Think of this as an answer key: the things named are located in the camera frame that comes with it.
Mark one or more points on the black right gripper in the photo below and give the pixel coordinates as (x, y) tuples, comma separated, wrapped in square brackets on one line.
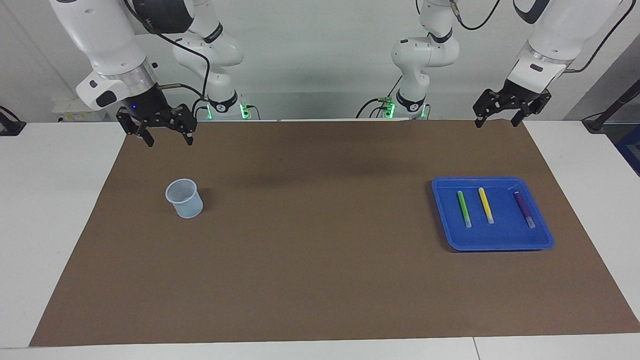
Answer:
[(147, 102)]

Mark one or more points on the translucent plastic cup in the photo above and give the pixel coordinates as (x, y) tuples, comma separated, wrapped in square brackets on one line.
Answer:
[(187, 207)]

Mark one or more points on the black clamp mount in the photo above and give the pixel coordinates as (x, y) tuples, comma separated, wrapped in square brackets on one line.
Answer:
[(10, 127)]

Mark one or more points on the blue plastic tray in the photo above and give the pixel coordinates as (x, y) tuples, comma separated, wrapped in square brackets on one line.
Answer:
[(500, 235)]

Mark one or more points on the brown table mat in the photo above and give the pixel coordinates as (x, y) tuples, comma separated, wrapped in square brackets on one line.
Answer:
[(320, 250)]

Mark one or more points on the black stand pole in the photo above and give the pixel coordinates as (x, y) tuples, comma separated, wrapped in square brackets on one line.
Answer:
[(595, 124)]

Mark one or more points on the white power strip box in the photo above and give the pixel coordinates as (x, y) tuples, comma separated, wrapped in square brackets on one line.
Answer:
[(75, 110)]

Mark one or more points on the green pen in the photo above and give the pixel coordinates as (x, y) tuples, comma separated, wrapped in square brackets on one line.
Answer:
[(463, 207)]

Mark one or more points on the yellow pen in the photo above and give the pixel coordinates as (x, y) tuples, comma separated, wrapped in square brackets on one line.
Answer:
[(485, 204)]

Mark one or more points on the purple pen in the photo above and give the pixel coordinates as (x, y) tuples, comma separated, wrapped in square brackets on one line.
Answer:
[(523, 207)]

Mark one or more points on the blue crate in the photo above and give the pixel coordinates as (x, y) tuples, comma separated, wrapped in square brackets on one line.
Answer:
[(631, 147)]

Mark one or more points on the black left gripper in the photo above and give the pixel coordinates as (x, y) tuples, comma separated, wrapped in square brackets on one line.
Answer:
[(520, 97)]

